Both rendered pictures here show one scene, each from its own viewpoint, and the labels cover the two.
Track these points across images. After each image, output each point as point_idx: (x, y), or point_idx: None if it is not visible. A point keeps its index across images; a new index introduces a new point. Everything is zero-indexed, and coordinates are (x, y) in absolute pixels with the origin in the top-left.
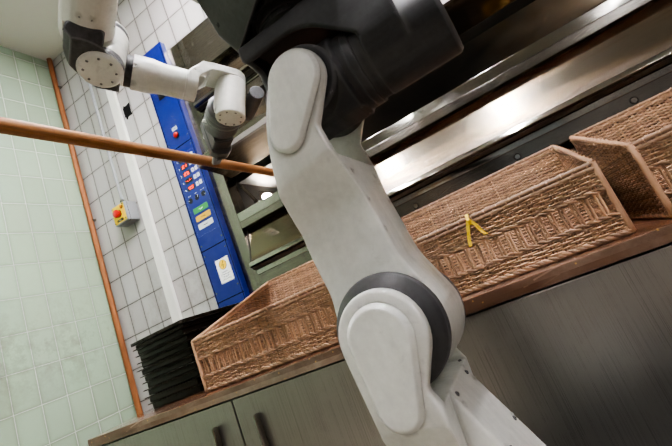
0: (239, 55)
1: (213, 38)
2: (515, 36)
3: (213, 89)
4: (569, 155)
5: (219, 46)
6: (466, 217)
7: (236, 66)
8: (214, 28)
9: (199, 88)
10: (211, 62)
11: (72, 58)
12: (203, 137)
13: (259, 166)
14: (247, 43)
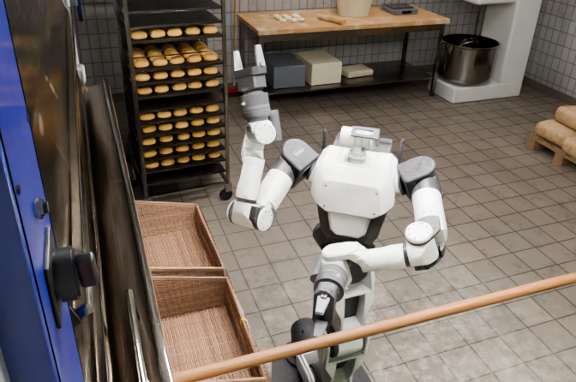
0: (375, 247)
1: (19, 62)
2: None
3: (87, 247)
4: (181, 278)
5: (28, 98)
6: (245, 319)
7: (51, 176)
8: (14, 26)
9: (355, 261)
10: (350, 241)
11: (441, 253)
12: (323, 313)
13: (211, 363)
14: (372, 242)
